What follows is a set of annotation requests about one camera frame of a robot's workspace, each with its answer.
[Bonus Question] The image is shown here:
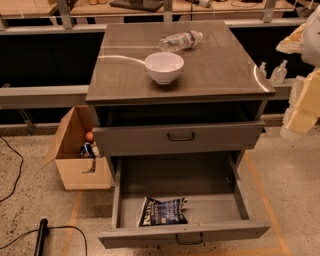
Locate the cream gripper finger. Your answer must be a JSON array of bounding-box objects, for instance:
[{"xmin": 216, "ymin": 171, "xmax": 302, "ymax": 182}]
[
  {"xmin": 280, "ymin": 68, "xmax": 320, "ymax": 139},
  {"xmin": 276, "ymin": 23, "xmax": 305, "ymax": 54}
]

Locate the blue chip bag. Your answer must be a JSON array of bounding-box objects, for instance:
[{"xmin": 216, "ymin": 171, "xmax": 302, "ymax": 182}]
[{"xmin": 137, "ymin": 197, "xmax": 188, "ymax": 227}]

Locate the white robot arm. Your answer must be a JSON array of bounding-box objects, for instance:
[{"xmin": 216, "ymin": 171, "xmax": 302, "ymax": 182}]
[{"xmin": 276, "ymin": 6, "xmax": 320, "ymax": 140}]

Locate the open grey middle drawer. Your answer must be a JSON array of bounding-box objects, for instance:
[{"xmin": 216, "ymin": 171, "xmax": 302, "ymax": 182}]
[{"xmin": 99, "ymin": 152, "xmax": 270, "ymax": 249}]

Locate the grey drawer cabinet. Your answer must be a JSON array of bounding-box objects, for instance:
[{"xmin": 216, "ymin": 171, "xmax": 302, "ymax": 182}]
[{"xmin": 85, "ymin": 20, "xmax": 277, "ymax": 188}]

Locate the closed grey top drawer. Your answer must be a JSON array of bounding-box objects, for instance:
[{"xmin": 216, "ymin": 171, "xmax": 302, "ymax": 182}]
[{"xmin": 93, "ymin": 121, "xmax": 264, "ymax": 156}]

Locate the large clear sanitizer bottle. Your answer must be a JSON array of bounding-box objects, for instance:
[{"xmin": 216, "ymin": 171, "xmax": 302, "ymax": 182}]
[{"xmin": 270, "ymin": 60, "xmax": 287, "ymax": 84}]

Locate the small clear sanitizer bottle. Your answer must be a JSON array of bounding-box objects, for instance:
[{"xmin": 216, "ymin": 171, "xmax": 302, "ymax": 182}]
[{"xmin": 259, "ymin": 62, "xmax": 267, "ymax": 78}]

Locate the clear plastic water bottle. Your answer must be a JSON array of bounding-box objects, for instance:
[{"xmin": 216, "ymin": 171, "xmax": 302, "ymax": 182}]
[{"xmin": 159, "ymin": 30, "xmax": 203, "ymax": 53}]

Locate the white bowl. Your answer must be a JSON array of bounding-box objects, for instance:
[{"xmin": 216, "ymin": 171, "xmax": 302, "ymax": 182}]
[{"xmin": 144, "ymin": 52, "xmax": 184, "ymax": 85}]

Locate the orange fruit in box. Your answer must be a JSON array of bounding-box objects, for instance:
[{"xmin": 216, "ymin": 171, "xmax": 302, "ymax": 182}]
[{"xmin": 85, "ymin": 132, "xmax": 94, "ymax": 143}]

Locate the grey metal railing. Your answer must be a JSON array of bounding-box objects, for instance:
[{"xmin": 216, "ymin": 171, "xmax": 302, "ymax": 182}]
[{"xmin": 0, "ymin": 77, "xmax": 295, "ymax": 109}]

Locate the cardboard box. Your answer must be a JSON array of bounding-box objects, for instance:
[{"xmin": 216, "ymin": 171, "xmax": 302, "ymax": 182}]
[{"xmin": 42, "ymin": 105, "xmax": 113, "ymax": 190}]

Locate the black cylindrical floor device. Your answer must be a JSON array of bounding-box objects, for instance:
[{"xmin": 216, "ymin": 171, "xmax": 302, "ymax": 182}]
[{"xmin": 34, "ymin": 218, "xmax": 49, "ymax": 256}]

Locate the black cable on floor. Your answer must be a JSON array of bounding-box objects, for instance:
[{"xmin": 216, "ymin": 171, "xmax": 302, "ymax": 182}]
[{"xmin": 0, "ymin": 135, "xmax": 25, "ymax": 203}]

